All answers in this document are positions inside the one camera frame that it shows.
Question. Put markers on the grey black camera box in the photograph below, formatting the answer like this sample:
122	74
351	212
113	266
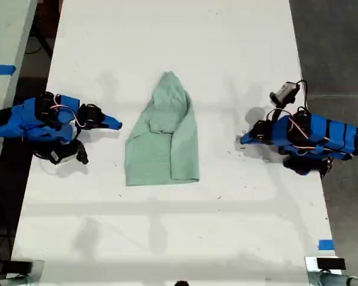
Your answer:
285	93

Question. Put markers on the small blue tape piece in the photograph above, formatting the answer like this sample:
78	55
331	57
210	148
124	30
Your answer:
326	244

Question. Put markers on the black round object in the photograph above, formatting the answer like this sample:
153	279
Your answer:
182	283

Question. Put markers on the small black box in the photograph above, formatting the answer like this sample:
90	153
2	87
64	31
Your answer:
21	266
330	263

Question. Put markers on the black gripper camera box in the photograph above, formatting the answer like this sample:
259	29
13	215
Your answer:
62	153

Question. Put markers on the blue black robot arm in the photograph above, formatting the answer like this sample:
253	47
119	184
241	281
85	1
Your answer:
322	134
27	119

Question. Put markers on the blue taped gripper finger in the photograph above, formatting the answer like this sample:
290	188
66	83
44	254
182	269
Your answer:
114	126
111	118
244	145
248	137

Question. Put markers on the white side table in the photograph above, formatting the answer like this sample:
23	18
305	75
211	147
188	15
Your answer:
6	35

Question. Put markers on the black camera stalk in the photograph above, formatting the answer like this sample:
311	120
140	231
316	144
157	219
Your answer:
276	114

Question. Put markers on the pale green T-shirt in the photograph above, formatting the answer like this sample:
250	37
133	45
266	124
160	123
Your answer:
164	134

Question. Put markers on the metal mounting plate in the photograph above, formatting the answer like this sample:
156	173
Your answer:
310	263
38	268

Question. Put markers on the long blue tape strip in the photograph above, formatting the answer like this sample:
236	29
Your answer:
1	69

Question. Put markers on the grey tube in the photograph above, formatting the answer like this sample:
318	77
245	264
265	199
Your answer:
334	280
9	281

